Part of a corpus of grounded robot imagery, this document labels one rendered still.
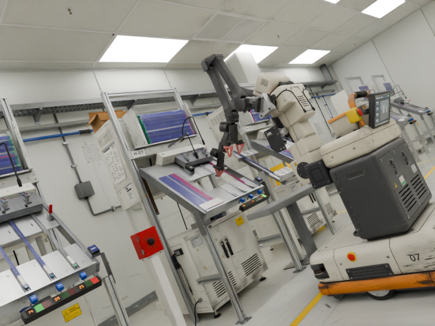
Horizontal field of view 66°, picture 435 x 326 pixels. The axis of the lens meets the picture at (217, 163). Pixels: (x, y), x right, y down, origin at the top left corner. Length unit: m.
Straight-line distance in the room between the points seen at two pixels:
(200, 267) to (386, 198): 1.38
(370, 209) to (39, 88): 3.72
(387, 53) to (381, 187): 8.31
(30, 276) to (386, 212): 1.66
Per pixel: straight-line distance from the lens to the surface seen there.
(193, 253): 2.51
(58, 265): 1.84
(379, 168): 1.73
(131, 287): 4.08
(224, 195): 2.48
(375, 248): 1.82
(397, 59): 9.85
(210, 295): 2.56
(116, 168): 2.93
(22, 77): 4.46
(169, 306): 2.16
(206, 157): 2.88
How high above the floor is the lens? 0.77
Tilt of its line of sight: 6 degrees up
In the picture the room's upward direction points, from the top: 23 degrees counter-clockwise
